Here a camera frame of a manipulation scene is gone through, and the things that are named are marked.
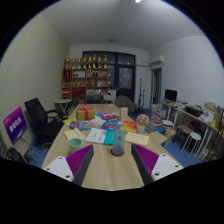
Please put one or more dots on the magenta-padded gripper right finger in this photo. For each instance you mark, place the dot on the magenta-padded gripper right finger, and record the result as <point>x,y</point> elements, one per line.
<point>165,165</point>

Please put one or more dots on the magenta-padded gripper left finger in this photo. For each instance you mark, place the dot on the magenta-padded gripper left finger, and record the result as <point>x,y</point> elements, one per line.
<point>60,166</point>

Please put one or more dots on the clear plastic water bottle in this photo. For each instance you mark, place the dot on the clear plastic water bottle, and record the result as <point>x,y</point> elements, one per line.
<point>118,140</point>

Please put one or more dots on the pale green ribbed cup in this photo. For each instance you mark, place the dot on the pale green ribbed cup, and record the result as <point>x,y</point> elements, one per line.
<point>75,145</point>

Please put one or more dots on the pale yellow envelope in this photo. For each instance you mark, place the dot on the pale yellow envelope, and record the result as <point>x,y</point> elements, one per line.
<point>137,138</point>
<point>74,134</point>

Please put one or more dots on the white round stool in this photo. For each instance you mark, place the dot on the white round stool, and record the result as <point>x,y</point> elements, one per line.
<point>193,136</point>

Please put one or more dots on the blue red book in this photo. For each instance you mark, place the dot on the blue red book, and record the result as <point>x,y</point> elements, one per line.
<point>78,125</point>

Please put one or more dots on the black bag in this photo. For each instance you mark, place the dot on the black bag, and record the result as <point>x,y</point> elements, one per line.
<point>15,155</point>

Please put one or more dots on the yellow folder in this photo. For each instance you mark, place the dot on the yellow folder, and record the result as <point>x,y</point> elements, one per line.
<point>69,120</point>

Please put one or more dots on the white printed document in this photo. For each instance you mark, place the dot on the white printed document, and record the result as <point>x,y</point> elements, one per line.
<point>96,135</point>

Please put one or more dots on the pink flowers in white pot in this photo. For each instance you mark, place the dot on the pink flowers in white pot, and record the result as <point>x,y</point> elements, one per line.
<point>142,121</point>

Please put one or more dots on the black office chair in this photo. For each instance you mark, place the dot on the black office chair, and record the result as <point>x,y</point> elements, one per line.
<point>43,120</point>

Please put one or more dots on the orange red book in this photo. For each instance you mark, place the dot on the orange red book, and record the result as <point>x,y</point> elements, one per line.
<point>130,126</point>

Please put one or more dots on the flat round red coaster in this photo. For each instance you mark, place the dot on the flat round red coaster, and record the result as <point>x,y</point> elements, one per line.
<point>113,154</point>

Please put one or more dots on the teal book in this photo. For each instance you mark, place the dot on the teal book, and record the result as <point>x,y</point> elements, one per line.
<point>109,137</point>

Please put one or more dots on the cluttered wooden side desk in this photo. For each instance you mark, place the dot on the cluttered wooden side desk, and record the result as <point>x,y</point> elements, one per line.
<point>196,116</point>

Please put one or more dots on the white printed leaflet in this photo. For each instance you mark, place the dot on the white printed leaflet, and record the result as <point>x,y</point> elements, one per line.
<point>96,121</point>

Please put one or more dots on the yellow gift box red ribbon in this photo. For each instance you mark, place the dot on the yellow gift box red ribbon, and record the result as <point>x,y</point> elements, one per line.
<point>85,114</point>

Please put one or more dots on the purple sign board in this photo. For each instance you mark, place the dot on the purple sign board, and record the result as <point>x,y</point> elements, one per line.
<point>15,124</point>

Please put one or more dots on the blue patterned book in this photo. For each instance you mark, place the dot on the blue patterned book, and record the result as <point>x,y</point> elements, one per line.
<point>110,125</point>

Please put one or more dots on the small round white table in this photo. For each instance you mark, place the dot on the small round white table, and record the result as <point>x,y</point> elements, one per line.
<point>63,101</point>

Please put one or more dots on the small upright orange box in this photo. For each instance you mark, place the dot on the small upright orange box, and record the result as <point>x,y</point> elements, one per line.
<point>123,113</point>

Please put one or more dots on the black computer monitor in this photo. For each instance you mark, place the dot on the black computer monitor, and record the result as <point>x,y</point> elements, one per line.
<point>171,95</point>

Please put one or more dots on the pink purple packet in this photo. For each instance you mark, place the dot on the pink purple packet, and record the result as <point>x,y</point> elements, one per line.
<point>109,115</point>

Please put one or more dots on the grey padded chair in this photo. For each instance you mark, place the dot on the grey padded chair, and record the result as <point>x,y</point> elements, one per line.
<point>125,101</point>

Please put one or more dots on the wooden shelf unit with trophies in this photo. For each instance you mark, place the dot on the wooden shelf unit with trophies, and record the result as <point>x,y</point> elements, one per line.
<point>85,80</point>

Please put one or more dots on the black framed glass door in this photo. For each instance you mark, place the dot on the black framed glass door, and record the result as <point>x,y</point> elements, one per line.
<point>126,76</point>

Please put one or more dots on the ceiling light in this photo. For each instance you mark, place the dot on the ceiling light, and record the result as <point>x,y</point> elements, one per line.
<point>137,1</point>

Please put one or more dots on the white wall air conditioner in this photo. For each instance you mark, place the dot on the white wall air conditioner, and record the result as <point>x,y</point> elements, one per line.
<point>156,60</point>

